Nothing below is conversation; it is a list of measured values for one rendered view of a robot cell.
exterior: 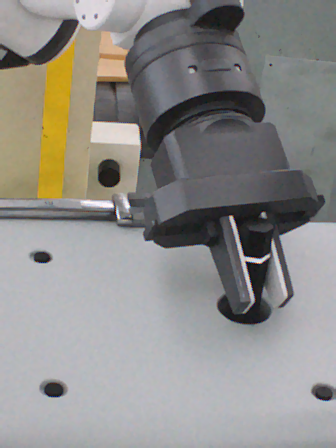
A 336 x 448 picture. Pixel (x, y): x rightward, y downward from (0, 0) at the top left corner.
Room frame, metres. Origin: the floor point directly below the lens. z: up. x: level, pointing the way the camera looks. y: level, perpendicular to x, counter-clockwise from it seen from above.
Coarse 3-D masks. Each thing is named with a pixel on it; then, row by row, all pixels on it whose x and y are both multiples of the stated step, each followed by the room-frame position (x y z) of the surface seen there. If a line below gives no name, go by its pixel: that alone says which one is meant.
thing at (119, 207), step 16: (128, 192) 0.73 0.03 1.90; (0, 208) 0.69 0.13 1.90; (16, 208) 0.69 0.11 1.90; (32, 208) 0.69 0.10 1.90; (48, 208) 0.70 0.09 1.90; (64, 208) 0.70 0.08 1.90; (80, 208) 0.70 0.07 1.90; (96, 208) 0.70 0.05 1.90; (112, 208) 0.71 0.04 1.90; (128, 208) 0.71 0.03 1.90; (128, 224) 0.70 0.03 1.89; (144, 224) 0.70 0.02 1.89
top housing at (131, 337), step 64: (0, 256) 0.63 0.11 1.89; (64, 256) 0.65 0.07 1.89; (128, 256) 0.66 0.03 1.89; (192, 256) 0.67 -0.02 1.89; (320, 256) 0.69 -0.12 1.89; (0, 320) 0.56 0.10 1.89; (64, 320) 0.57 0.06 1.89; (128, 320) 0.58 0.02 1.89; (192, 320) 0.59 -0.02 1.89; (320, 320) 0.61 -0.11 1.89; (0, 384) 0.50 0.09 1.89; (64, 384) 0.51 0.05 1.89; (128, 384) 0.51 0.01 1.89; (192, 384) 0.52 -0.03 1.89; (256, 384) 0.53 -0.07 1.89; (320, 384) 0.54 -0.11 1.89
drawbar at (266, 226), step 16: (256, 224) 0.61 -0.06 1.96; (272, 224) 0.61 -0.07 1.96; (240, 240) 0.61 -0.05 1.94; (256, 240) 0.60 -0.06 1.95; (272, 240) 0.61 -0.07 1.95; (256, 256) 0.60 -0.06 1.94; (256, 272) 0.60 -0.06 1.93; (256, 288) 0.60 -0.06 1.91; (256, 304) 0.61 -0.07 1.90; (240, 320) 0.60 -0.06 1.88; (256, 320) 0.61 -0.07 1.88
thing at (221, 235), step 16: (208, 224) 0.62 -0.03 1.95; (224, 224) 0.62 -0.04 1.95; (208, 240) 0.62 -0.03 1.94; (224, 240) 0.61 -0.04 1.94; (224, 256) 0.61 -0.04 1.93; (240, 256) 0.60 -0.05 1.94; (224, 272) 0.60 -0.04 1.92; (240, 272) 0.59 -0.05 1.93; (224, 288) 0.60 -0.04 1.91; (240, 288) 0.58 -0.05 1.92; (240, 304) 0.58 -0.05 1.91
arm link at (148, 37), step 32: (96, 0) 0.75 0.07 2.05; (128, 0) 0.74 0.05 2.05; (160, 0) 0.74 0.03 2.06; (192, 0) 0.73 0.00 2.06; (224, 0) 0.72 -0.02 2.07; (128, 32) 0.75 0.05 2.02; (160, 32) 0.72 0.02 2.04; (192, 32) 0.72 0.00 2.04; (224, 32) 0.73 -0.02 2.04; (128, 64) 0.72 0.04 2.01
